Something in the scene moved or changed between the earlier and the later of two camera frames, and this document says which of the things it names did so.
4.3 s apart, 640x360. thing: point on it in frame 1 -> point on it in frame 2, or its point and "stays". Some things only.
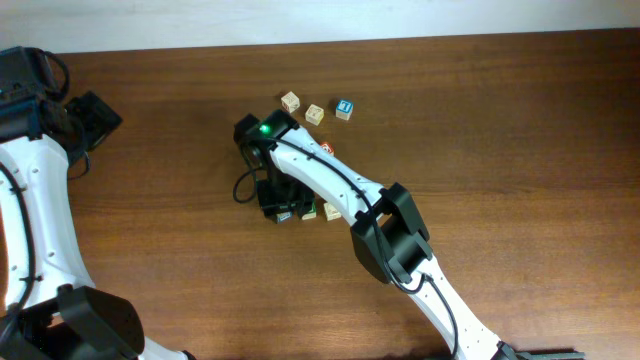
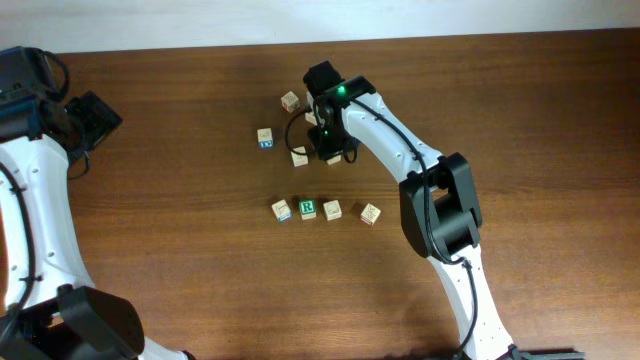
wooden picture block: x=330 y=212 stays
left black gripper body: x=103 y=119 stays
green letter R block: x=312 y=213 stays
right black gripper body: x=285 y=194 -> x=330 y=142
